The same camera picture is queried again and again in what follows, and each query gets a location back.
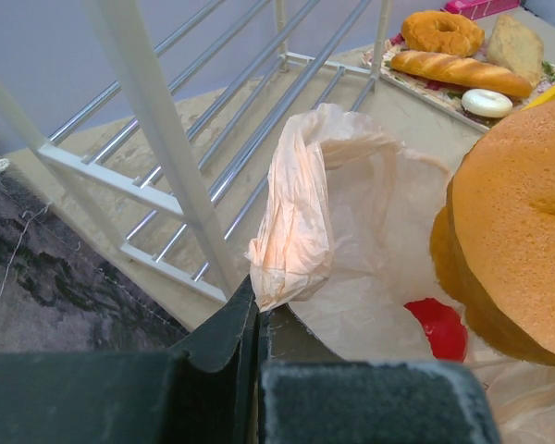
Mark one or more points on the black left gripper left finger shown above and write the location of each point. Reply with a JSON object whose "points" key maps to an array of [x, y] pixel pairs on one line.
{"points": [[197, 391]]}

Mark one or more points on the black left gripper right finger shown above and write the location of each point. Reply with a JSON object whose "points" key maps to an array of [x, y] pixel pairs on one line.
{"points": [[308, 394]]}

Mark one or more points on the red apple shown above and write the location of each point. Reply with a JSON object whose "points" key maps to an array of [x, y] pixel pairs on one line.
{"points": [[443, 328]]}

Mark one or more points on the translucent orange plastic bag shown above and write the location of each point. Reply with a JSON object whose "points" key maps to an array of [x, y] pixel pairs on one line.
{"points": [[344, 244]]}

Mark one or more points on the cream canvas tote bag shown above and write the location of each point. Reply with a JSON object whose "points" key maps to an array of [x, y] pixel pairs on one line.
{"points": [[58, 294]]}

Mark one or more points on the large brown muffin bread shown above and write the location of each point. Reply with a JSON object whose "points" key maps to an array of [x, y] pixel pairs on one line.
{"points": [[493, 242]]}

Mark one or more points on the white glazed doughnut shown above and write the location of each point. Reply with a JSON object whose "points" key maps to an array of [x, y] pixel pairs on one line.
{"points": [[485, 103]]}

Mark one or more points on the baguette bread loaf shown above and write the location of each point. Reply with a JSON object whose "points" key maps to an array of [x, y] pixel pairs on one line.
{"points": [[466, 72]]}

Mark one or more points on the tan triangular pastry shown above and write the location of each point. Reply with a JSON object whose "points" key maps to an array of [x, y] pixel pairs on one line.
{"points": [[514, 46]]}

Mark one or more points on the pink box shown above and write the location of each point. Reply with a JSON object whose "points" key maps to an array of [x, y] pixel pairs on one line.
{"points": [[477, 9]]}

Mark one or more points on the orange ring doughnut bread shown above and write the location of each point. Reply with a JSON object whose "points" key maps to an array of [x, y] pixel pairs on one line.
{"points": [[442, 32]]}

